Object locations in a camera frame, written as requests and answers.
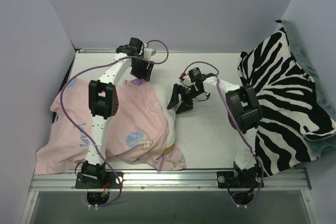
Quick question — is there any white pillow yellow trim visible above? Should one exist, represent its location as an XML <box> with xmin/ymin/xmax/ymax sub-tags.
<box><xmin>153</xmin><ymin>84</ymin><xmax>176</xmax><ymax>154</ymax></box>

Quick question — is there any pink pillowcase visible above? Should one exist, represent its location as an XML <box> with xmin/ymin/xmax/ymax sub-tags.
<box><xmin>35</xmin><ymin>79</ymin><xmax>186</xmax><ymax>175</ymax></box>

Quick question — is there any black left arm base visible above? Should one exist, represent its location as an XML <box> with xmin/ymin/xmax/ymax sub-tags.
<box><xmin>75</xmin><ymin>171</ymin><xmax>124</xmax><ymax>189</ymax></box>

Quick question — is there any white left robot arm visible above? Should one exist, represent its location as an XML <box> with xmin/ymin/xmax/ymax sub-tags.
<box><xmin>81</xmin><ymin>37</ymin><xmax>155</xmax><ymax>188</ymax></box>

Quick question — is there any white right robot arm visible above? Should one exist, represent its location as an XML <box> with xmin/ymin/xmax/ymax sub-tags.
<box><xmin>167</xmin><ymin>67</ymin><xmax>263</xmax><ymax>187</ymax></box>

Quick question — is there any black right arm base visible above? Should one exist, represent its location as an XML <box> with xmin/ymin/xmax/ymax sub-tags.
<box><xmin>216</xmin><ymin>170</ymin><xmax>261</xmax><ymax>189</ymax></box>

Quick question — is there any zebra print pillow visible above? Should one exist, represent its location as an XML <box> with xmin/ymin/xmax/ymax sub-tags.
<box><xmin>237</xmin><ymin>25</ymin><xmax>335</xmax><ymax>176</ymax></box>

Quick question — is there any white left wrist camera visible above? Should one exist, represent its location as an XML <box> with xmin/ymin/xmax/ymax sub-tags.
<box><xmin>143</xmin><ymin>47</ymin><xmax>156</xmax><ymax>60</ymax></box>

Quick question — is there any aluminium front rail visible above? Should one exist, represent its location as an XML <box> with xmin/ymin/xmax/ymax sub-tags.
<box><xmin>29</xmin><ymin>169</ymin><xmax>311</xmax><ymax>192</ymax></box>

